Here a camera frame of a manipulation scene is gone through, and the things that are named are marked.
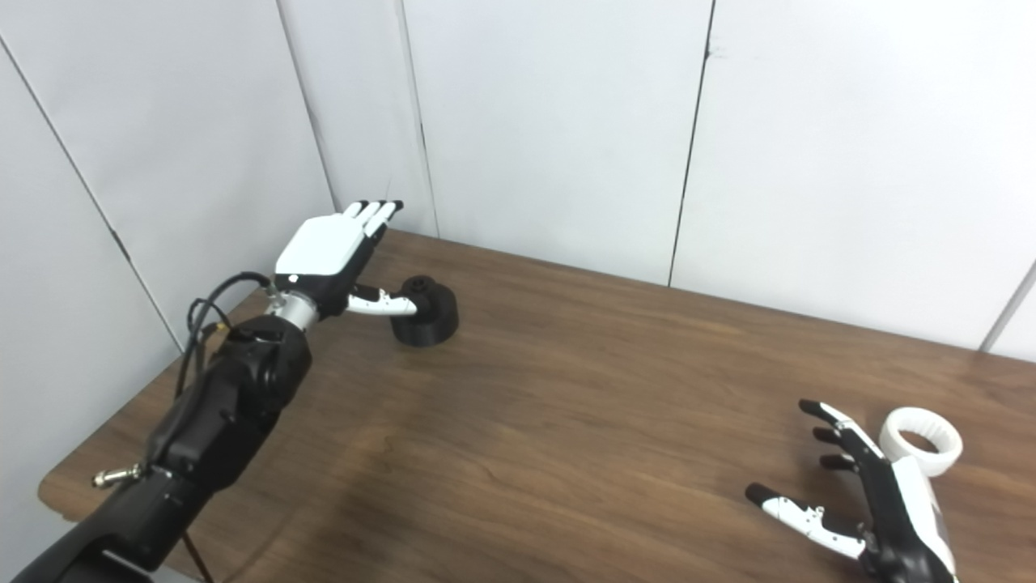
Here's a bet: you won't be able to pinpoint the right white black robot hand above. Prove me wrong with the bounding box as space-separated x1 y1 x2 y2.
745 398 960 583

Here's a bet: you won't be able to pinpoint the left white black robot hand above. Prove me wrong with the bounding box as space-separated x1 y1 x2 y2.
274 200 418 321

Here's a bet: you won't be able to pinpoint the white toothed plastic ring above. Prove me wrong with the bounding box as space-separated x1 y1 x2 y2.
879 407 964 478

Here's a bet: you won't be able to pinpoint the round black plastic part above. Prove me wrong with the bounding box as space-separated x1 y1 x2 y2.
390 275 460 348

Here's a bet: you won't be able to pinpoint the thin left arm wires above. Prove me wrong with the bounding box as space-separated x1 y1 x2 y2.
188 300 229 359

